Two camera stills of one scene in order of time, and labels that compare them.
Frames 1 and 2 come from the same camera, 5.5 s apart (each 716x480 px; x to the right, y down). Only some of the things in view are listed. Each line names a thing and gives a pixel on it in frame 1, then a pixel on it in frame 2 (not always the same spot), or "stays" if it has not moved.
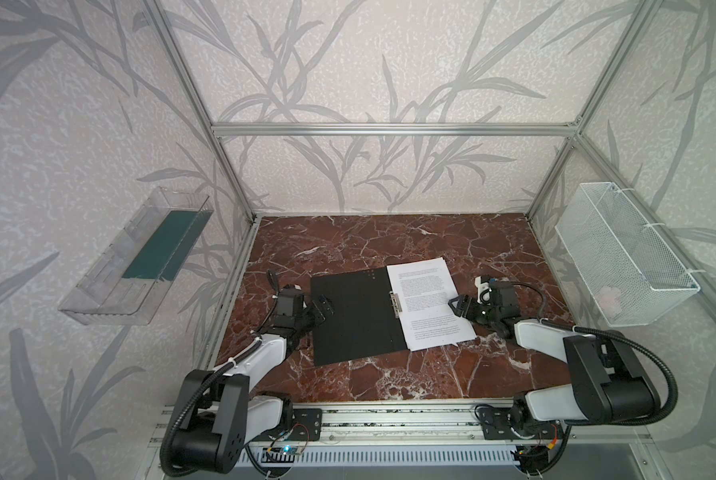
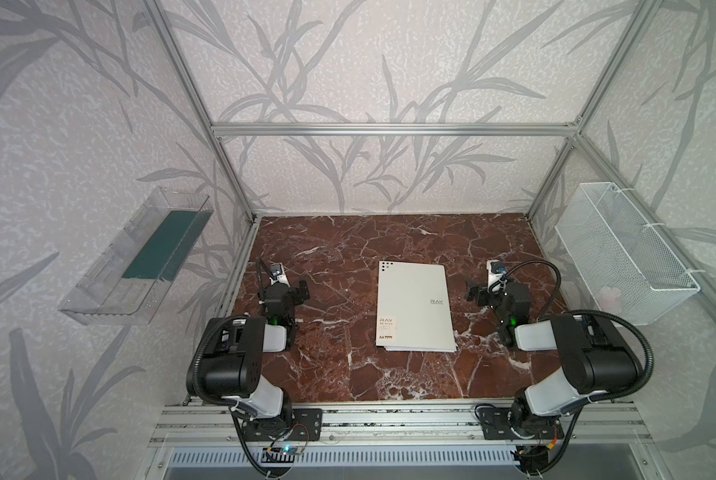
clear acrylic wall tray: (124, 284) stays
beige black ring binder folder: (366, 316) -> (413, 310)
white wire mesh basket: (632, 274) stays
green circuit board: (279, 454) stays
